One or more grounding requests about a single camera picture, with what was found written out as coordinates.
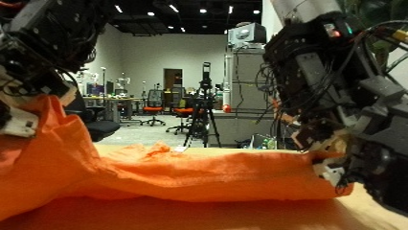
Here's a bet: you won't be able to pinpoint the orange button shirt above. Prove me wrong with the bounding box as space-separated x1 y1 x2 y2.
0 94 354 230

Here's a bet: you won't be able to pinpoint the tall grey filing cabinet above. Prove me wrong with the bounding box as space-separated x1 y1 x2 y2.
224 47 277 115

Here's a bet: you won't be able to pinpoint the green bottles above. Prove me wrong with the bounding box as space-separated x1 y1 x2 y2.
253 133 277 150

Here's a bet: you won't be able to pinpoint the wooden office desk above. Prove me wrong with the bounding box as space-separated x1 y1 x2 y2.
81 95 146 125

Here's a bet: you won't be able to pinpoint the low grey cabinet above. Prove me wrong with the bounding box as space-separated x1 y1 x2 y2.
208 109 281 150

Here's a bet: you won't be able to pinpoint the grey monitor box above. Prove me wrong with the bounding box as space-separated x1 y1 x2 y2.
225 22 267 50

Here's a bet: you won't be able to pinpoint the black office chair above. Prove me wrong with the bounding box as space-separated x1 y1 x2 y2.
62 89 122 143

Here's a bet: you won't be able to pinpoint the brown door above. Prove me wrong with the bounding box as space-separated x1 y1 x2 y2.
162 67 184 93

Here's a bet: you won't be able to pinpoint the orange seat office chair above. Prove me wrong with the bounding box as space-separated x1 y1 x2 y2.
164 95 195 135
139 89 167 127

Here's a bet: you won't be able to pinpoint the black camera tripod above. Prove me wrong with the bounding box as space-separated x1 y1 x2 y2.
182 61 221 149

